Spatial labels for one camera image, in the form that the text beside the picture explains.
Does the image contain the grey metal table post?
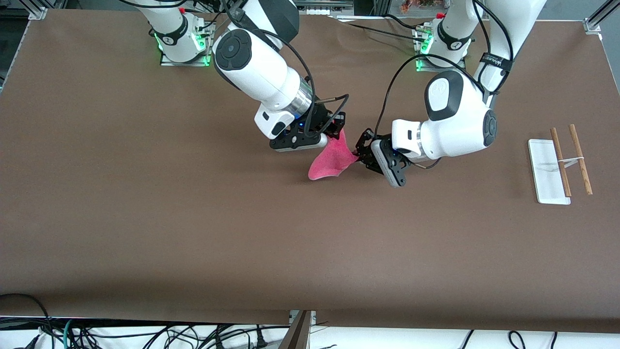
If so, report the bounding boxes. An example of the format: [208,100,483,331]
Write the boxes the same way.
[278,310,316,349]

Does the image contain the grey device behind table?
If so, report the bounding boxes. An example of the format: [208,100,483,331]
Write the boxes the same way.
[296,0,355,16]

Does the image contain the pink towel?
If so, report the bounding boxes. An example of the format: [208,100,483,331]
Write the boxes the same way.
[309,128,362,181]

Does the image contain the black base power cable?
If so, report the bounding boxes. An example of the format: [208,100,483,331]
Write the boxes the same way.
[339,21,427,42]
[384,14,428,32]

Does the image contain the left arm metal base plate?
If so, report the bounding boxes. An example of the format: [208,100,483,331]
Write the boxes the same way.
[415,28,467,74]

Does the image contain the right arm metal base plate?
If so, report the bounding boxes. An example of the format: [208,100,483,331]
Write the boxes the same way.
[160,19,213,67]

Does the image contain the black looped floor cable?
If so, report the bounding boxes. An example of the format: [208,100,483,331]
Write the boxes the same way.
[0,293,55,349]

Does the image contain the orange objects behind table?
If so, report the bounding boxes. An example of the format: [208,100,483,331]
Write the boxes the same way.
[399,0,447,13]

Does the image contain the white towel rack base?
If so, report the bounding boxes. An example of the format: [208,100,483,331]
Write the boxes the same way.
[527,139,571,205]

